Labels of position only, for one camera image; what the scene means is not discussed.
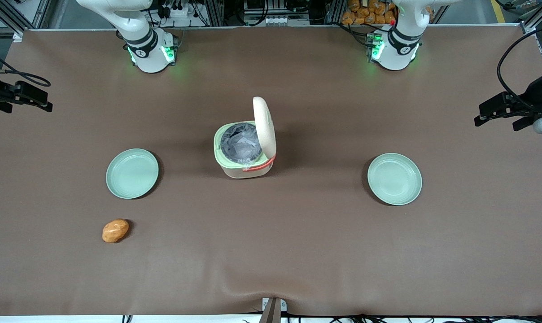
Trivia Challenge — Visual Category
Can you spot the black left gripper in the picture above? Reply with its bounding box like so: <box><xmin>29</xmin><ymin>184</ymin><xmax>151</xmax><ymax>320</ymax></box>
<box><xmin>474</xmin><ymin>67</ymin><xmax>542</xmax><ymax>132</ymax></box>

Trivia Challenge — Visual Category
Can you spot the pale green round plate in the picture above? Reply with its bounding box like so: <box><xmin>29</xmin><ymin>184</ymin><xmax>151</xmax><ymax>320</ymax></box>
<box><xmin>106</xmin><ymin>148</ymin><xmax>159</xmax><ymax>200</ymax></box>
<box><xmin>367</xmin><ymin>153</ymin><xmax>423</xmax><ymax>206</ymax></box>

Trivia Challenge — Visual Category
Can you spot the orange toy bread roll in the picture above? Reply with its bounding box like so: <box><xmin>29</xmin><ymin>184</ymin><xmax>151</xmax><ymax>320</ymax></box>
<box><xmin>102</xmin><ymin>218</ymin><xmax>130</xmax><ymax>244</ymax></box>

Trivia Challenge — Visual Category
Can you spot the pile of orange toy breads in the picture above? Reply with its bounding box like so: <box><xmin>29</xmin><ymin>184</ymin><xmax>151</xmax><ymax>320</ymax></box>
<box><xmin>341</xmin><ymin>0</ymin><xmax>398</xmax><ymax>26</ymax></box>

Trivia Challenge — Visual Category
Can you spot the white power strip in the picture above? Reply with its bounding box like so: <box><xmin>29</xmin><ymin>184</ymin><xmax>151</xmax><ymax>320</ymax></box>
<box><xmin>162</xmin><ymin>0</ymin><xmax>203</xmax><ymax>19</ymax></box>

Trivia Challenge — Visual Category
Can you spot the clear plastic liner bag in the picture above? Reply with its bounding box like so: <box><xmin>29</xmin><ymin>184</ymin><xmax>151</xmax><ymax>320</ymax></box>
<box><xmin>221</xmin><ymin>123</ymin><xmax>263</xmax><ymax>163</ymax></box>

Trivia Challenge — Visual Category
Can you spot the brown table cloth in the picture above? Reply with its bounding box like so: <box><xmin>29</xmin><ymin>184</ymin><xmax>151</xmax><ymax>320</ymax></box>
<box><xmin>0</xmin><ymin>25</ymin><xmax>542</xmax><ymax>317</ymax></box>

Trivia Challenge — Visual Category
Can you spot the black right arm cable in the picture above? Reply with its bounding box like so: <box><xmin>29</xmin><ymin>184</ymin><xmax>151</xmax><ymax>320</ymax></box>
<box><xmin>0</xmin><ymin>45</ymin><xmax>52</xmax><ymax>88</ymax></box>

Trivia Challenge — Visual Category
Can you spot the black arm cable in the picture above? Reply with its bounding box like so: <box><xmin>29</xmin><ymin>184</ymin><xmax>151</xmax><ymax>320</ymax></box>
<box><xmin>497</xmin><ymin>23</ymin><xmax>542</xmax><ymax>113</ymax></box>
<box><xmin>0</xmin><ymin>45</ymin><xmax>52</xmax><ymax>88</ymax></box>

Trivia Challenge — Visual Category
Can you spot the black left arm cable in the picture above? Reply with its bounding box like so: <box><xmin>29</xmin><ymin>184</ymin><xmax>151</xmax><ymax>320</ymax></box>
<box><xmin>497</xmin><ymin>23</ymin><xmax>542</xmax><ymax>113</ymax></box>

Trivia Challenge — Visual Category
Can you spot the aluminium frame profile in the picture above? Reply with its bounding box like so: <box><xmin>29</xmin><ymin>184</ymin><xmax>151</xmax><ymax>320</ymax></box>
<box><xmin>520</xmin><ymin>0</ymin><xmax>542</xmax><ymax>35</ymax></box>
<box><xmin>0</xmin><ymin>0</ymin><xmax>30</xmax><ymax>42</ymax></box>

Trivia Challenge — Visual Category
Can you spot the orange rice cooker handle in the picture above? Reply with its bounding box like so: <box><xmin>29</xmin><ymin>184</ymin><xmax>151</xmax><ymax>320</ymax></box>
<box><xmin>243</xmin><ymin>155</ymin><xmax>277</xmax><ymax>173</ymax></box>

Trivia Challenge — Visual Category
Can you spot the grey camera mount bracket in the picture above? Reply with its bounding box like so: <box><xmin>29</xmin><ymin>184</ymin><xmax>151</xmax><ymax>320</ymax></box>
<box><xmin>261</xmin><ymin>297</ymin><xmax>288</xmax><ymax>323</ymax></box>

